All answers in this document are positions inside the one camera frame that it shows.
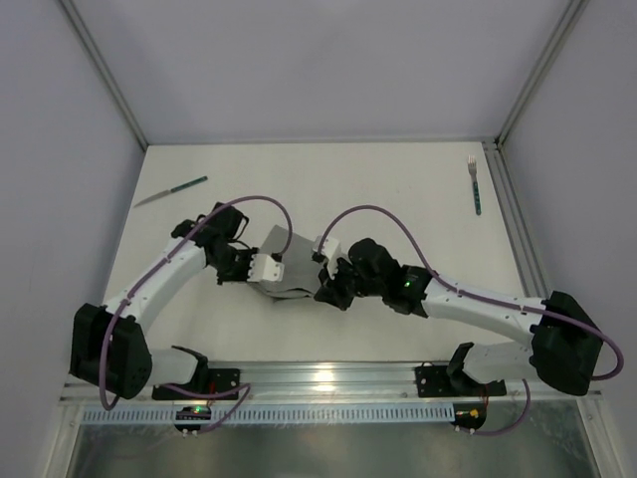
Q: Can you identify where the grey cloth napkin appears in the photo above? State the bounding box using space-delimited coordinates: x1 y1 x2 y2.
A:
251 233 321 300

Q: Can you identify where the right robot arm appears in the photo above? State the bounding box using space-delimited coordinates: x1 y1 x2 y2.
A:
312 238 602 396

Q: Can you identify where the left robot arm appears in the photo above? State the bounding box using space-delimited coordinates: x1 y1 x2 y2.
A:
70 203 257 409

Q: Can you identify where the left controller board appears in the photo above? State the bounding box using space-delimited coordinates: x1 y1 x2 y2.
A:
174 405 212 438

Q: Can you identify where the controller board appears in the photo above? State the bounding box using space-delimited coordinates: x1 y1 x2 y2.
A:
174 405 212 438
451 402 488 432

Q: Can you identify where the right controller board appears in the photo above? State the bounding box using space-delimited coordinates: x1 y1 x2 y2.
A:
451 402 488 432

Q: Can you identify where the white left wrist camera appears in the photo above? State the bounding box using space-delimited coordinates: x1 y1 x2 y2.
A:
247 254 285 283

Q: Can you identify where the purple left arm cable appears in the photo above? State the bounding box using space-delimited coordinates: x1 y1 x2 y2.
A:
99 195 295 437

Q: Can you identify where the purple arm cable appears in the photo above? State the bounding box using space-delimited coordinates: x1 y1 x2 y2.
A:
99 195 295 437
318 202 626 438

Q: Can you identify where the knife with green handle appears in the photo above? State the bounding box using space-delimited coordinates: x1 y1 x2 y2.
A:
133 175 208 208

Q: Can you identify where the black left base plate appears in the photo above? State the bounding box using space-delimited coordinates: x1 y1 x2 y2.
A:
151 367 241 401

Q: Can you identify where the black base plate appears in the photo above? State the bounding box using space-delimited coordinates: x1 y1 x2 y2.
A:
151 367 241 401
414 362 508 398

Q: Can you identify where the aluminium front rail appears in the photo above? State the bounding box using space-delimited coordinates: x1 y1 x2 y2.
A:
59 361 602 404

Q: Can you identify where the aluminium rail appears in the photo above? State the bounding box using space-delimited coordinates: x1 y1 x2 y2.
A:
59 361 602 404
483 140 550 297

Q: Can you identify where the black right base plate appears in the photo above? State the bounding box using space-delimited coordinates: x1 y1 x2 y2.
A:
414 362 508 398

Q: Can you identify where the slotted grey cable duct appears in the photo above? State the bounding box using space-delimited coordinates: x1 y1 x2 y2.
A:
81 402 454 425

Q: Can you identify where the fork with green handle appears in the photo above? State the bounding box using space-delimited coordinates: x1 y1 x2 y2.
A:
467 155 482 216

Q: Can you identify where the aluminium right side rail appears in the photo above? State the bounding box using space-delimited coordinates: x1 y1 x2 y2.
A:
483 140 550 297

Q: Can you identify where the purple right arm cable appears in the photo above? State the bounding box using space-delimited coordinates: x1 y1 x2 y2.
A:
318 202 626 438

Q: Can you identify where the left corner frame post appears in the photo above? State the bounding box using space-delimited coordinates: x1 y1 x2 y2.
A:
56 0 150 151

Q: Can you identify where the corner frame post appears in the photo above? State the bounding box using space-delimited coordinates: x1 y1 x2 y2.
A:
495 0 589 148
56 0 150 151

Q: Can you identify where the right corner frame post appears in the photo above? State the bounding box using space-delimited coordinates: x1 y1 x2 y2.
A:
495 0 589 148

